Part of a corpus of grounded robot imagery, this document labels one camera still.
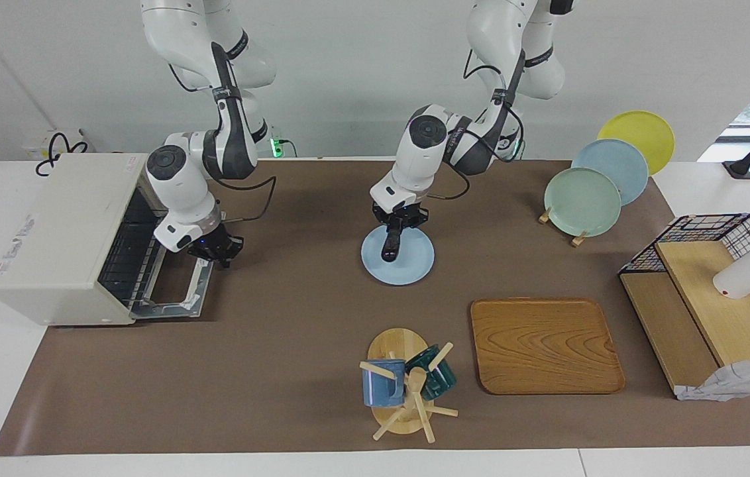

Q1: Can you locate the light blue round plate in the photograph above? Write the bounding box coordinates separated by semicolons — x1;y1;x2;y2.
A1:
360;225;436;287

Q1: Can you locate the beige toaster oven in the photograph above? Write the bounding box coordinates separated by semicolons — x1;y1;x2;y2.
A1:
0;152;225;327

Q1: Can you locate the wooden mug tree stand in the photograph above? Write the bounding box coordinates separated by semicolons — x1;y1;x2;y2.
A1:
358;327;459;444

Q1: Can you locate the green lit power adapter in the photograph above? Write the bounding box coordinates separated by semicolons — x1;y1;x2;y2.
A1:
268;127;297;159

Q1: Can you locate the brown table mat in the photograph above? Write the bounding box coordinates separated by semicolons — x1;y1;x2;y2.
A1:
0;159;750;457

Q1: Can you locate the dark green mug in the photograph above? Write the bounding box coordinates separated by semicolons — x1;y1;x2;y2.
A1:
405;344;458;401

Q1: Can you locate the blue mug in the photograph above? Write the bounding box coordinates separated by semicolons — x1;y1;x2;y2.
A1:
361;358;407;408

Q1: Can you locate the wooden plate rack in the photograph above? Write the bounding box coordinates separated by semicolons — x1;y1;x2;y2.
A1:
538;205;589;248

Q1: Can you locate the pale green plate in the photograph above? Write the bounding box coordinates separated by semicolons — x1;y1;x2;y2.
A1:
543;167;623;239

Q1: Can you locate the wooden serving tray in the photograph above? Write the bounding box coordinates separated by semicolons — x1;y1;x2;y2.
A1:
470;297;627;396

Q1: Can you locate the white power strip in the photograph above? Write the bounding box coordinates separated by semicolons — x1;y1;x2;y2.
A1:
23;128;95;161

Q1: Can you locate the pale blue racked plate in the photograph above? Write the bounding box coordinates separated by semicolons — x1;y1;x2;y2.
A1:
571;138;650;207

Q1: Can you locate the yellow plate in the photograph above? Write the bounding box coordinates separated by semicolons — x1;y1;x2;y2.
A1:
596;110;676;177

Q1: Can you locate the wooden shelf unit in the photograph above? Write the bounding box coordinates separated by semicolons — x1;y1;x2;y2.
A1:
619;240;750;399

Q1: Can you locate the marble pattern sheet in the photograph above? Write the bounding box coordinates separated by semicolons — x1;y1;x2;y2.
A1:
675;356;750;402

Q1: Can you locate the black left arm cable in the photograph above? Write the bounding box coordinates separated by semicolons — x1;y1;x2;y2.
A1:
427;46;525;201

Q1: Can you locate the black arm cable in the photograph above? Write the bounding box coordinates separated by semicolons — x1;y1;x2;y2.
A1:
427;46;525;201
168;41;278;223

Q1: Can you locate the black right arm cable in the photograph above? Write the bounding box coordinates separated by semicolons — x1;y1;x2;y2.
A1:
168;41;278;223

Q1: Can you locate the black coiled power cable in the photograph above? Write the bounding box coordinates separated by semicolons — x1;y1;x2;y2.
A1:
34;132;90;177

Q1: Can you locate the black wire basket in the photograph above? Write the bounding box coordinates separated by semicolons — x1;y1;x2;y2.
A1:
618;213;750;352

